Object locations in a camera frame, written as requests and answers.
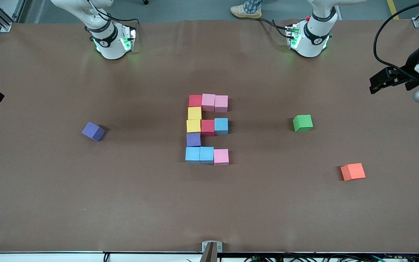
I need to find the green foam block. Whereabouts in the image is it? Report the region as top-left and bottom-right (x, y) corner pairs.
(292, 114), (314, 132)

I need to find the blue plaid trouser leg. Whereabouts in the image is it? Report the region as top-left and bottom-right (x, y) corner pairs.
(242, 0), (263, 15)

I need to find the black right base cable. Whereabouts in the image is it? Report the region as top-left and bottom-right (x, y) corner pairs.
(88, 0), (144, 27)

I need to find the black left base cable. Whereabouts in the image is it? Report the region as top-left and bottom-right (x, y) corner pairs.
(259, 17), (291, 38)

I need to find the brown table mat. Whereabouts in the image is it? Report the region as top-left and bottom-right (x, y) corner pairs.
(0, 18), (419, 254)

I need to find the orange foam block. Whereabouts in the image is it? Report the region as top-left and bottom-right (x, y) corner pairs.
(340, 163), (366, 181)

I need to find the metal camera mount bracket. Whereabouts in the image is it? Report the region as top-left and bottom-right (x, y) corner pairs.
(201, 241), (223, 262)

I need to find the tan shoe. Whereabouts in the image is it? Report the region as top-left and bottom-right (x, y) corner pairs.
(230, 7), (263, 20)

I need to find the light blue foam block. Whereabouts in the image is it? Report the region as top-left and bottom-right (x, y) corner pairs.
(185, 147), (201, 164)
(199, 147), (215, 164)
(214, 118), (229, 135)

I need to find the black base cable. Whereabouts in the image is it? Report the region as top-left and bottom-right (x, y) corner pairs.
(88, 0), (144, 27)
(259, 17), (291, 38)

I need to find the pink foam block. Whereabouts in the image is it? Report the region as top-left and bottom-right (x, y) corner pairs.
(201, 94), (216, 112)
(214, 95), (229, 113)
(214, 148), (230, 166)

